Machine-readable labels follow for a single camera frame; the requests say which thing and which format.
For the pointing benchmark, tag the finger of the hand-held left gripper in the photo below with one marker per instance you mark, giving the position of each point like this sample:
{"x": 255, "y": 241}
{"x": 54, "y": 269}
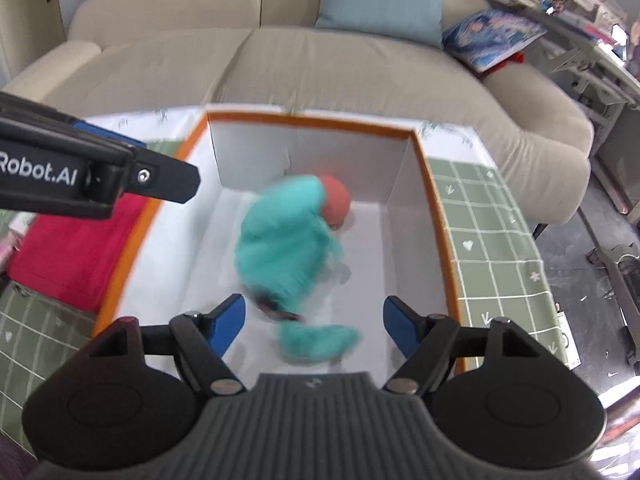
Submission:
{"x": 165, "y": 177}
{"x": 107, "y": 135}

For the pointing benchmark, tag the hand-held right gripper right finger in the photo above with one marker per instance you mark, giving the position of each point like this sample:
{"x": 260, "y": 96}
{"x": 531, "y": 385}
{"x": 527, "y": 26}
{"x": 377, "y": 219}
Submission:
{"x": 400, "y": 327}

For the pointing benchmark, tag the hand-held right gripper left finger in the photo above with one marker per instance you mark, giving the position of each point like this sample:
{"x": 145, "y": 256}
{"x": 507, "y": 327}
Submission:
{"x": 227, "y": 320}

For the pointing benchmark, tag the orange cardboard box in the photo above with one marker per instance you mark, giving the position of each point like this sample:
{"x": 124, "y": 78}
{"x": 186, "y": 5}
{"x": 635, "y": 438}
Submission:
{"x": 250, "y": 160}

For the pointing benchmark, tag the teal plush toy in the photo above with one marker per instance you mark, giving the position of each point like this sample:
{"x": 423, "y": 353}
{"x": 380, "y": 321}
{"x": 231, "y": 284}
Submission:
{"x": 280, "y": 240}

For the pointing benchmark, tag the pale pink packet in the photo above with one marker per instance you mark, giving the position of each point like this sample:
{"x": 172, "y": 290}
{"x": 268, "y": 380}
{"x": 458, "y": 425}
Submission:
{"x": 17, "y": 240}

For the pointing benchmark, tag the red folded cloth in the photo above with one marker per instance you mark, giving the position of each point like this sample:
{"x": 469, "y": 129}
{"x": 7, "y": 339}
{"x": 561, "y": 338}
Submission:
{"x": 75, "y": 255}

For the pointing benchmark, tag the green checked tablecloth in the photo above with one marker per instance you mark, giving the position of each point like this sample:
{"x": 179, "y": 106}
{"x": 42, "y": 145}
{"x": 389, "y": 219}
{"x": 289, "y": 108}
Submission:
{"x": 480, "y": 220}

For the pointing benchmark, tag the cream door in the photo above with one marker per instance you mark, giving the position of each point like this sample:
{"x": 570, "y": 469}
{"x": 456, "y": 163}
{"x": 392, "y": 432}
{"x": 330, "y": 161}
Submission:
{"x": 25, "y": 20}

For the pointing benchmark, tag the beige sofa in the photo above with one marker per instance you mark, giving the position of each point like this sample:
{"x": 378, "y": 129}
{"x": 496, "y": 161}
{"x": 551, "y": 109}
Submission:
{"x": 350, "y": 75}

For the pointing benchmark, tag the grey metal stand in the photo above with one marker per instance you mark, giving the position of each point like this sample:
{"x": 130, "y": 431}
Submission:
{"x": 620, "y": 270}

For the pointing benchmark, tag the light blue pillow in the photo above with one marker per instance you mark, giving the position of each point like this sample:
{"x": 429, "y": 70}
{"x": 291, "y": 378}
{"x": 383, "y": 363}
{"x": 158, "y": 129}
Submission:
{"x": 380, "y": 0}

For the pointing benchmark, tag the small red item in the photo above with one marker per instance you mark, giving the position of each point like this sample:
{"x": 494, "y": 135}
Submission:
{"x": 519, "y": 58}

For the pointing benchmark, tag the blue printed cushion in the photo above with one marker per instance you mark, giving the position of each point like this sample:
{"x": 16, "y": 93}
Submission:
{"x": 490, "y": 37}

